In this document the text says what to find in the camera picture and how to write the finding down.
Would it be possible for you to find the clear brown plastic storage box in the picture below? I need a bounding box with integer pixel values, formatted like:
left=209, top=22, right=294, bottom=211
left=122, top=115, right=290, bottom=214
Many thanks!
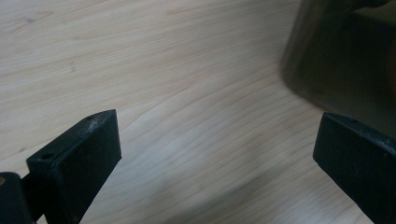
left=280, top=0, right=396, bottom=139

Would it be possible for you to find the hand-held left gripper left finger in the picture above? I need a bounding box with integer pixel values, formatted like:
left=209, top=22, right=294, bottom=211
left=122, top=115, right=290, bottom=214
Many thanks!
left=21, top=109, right=122, bottom=224

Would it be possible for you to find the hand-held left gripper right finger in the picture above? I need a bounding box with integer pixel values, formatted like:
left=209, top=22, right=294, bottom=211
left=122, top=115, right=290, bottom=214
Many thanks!
left=312, top=112, right=396, bottom=224

